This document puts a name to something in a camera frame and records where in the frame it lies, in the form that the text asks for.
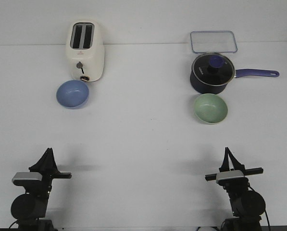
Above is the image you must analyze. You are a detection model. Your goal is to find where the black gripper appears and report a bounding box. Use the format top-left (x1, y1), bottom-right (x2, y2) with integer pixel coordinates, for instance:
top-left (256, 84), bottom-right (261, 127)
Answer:
top-left (24, 148), bottom-right (72, 199)
top-left (205, 147), bottom-right (263, 193)

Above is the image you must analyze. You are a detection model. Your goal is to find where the green bowl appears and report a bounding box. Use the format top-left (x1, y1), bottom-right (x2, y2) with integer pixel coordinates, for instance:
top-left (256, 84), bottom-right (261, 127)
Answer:
top-left (193, 93), bottom-right (228, 124)

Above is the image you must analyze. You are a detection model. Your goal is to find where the blue bowl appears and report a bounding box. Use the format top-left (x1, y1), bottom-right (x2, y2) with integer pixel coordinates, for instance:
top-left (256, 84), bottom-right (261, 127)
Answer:
top-left (56, 80), bottom-right (89, 109)

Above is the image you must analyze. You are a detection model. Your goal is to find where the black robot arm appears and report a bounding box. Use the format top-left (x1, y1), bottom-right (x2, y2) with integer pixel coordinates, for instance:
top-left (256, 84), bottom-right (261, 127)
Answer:
top-left (11, 148), bottom-right (72, 231)
top-left (205, 147), bottom-right (266, 231)

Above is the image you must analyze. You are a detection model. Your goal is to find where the dark blue saucepan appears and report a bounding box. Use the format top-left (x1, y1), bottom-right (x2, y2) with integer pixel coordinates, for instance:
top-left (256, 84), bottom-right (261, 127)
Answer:
top-left (190, 69), bottom-right (280, 94)

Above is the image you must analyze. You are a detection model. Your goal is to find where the glass pot lid blue knob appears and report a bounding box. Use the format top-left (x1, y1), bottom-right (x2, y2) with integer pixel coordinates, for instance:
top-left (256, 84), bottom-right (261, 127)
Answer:
top-left (192, 53), bottom-right (235, 86)

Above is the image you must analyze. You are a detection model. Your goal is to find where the clear rectangular container lid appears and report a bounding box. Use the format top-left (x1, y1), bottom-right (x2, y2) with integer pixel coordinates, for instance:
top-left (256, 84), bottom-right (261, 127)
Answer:
top-left (190, 31), bottom-right (238, 54)

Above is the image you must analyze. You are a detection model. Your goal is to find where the cream two-slot toaster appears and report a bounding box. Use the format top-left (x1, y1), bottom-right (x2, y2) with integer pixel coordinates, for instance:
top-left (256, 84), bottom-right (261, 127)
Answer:
top-left (65, 19), bottom-right (105, 82)

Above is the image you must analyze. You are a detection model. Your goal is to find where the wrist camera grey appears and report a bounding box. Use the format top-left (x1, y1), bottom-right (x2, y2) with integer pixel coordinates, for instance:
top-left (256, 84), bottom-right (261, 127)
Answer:
top-left (12, 172), bottom-right (42, 186)
top-left (216, 170), bottom-right (245, 186)

